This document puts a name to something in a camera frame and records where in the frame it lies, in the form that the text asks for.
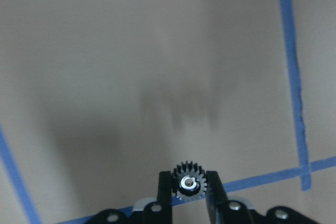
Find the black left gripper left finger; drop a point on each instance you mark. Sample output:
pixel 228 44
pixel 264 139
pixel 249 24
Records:
pixel 164 197

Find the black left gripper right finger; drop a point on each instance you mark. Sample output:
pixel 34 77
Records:
pixel 216 198

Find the black bearing gear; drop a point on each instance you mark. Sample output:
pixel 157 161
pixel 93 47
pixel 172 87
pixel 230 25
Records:
pixel 189 182

